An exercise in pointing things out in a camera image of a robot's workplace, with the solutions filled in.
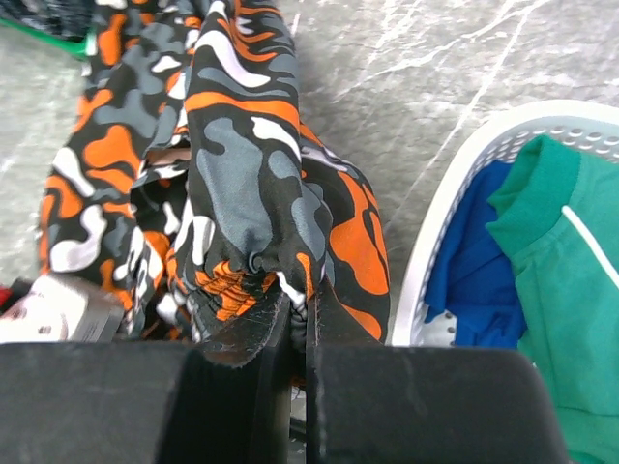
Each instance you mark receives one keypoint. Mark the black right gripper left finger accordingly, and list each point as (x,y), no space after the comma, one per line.
(226,400)

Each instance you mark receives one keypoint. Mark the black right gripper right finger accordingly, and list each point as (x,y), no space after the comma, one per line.
(371,403)

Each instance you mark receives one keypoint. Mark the orange camouflage shorts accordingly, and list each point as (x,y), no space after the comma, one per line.
(190,187)

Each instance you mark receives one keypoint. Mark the blue garment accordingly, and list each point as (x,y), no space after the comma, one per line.
(471,296)

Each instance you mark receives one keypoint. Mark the green jersey garment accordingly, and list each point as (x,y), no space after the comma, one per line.
(557,222)

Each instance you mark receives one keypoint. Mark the white plastic laundry basket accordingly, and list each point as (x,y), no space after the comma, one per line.
(583,125)

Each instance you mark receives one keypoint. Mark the green plastic tray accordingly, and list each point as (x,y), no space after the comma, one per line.
(77,50)

